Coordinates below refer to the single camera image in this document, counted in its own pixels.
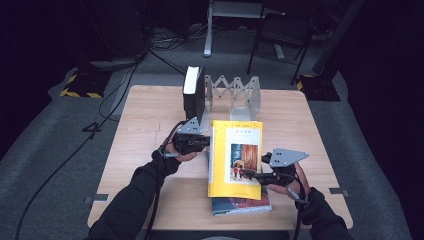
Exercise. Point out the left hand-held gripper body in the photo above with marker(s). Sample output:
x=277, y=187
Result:
x=186, y=141

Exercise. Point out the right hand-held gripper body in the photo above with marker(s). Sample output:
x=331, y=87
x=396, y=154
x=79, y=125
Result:
x=285, y=158

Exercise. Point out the yellow paperback book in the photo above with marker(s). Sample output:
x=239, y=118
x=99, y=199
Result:
x=220, y=160

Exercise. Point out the red and blue illustrated book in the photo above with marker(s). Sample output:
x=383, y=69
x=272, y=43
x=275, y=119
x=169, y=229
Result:
x=240, y=202

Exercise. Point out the black hardcover book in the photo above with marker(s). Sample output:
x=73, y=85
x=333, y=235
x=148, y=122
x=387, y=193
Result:
x=195, y=103

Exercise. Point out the white expanding book rack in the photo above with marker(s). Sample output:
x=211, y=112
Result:
x=248, y=100

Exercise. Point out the person's left hand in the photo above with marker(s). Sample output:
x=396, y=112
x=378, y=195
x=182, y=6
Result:
x=180, y=157

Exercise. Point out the person's right hand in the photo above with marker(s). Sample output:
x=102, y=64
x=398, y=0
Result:
x=298, y=186

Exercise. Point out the black yellow striped stand base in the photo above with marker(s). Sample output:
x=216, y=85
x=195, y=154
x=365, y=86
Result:
x=320, y=88
x=85, y=85

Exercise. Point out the black folding chair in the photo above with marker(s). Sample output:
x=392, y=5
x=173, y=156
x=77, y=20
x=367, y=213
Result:
x=286, y=26

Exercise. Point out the black equipment cabinet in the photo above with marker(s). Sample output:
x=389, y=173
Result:
x=116, y=30

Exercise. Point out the grey table bracket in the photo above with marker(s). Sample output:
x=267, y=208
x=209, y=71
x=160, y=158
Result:
x=339, y=192
x=98, y=198

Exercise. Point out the black triangular bracket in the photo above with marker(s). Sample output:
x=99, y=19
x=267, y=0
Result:
x=92, y=129

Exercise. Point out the grey desk frame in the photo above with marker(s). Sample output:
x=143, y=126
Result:
x=208, y=36

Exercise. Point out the dark slanted post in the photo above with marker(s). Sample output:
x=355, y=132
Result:
x=336, y=36

